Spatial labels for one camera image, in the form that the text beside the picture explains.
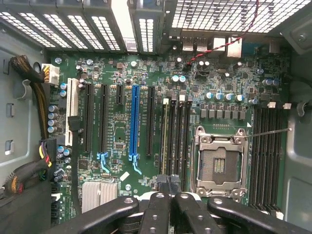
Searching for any red and black twisted wire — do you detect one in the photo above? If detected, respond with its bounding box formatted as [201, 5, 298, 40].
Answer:
[186, 0, 260, 68]

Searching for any thin metal locking lever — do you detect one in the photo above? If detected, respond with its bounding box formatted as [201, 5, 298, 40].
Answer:
[245, 127, 293, 139]

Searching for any black connector with coloured wires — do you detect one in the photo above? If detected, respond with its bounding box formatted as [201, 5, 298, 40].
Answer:
[1, 137, 59, 197]

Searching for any long black expansion slot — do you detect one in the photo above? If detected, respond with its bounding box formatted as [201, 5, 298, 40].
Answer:
[83, 82, 95, 153]
[145, 85, 156, 157]
[97, 84, 110, 172]

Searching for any black RAM slot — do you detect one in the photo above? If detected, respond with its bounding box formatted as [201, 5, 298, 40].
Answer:
[175, 95, 185, 191]
[263, 102, 276, 214]
[167, 96, 177, 176]
[249, 105, 261, 208]
[181, 96, 193, 191]
[158, 98, 170, 182]
[256, 105, 268, 210]

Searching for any green motherboard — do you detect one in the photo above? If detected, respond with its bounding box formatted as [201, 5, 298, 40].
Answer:
[50, 52, 291, 220]

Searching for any white expansion slot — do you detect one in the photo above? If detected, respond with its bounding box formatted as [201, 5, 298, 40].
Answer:
[64, 78, 79, 147]

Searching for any silver finned heatsink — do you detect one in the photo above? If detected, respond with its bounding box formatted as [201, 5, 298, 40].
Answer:
[81, 181, 118, 213]

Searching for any silver CPU socket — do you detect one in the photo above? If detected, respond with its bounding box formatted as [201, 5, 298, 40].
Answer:
[192, 125, 250, 198]

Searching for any braided yellow black power cable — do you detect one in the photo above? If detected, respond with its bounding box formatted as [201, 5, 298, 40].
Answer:
[10, 55, 50, 140]

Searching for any short black expansion slot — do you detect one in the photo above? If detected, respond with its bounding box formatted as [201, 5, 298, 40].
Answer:
[116, 84, 124, 106]

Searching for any blue expansion slot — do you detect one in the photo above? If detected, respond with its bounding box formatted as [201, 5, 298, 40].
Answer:
[128, 84, 142, 175]

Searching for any rear port block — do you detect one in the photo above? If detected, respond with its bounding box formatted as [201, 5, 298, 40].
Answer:
[167, 29, 243, 59]

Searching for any white power connector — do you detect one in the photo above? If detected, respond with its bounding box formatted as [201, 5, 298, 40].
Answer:
[40, 63, 60, 86]

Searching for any grey metal PC case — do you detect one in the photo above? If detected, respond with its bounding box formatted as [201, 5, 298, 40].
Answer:
[0, 0, 312, 234]

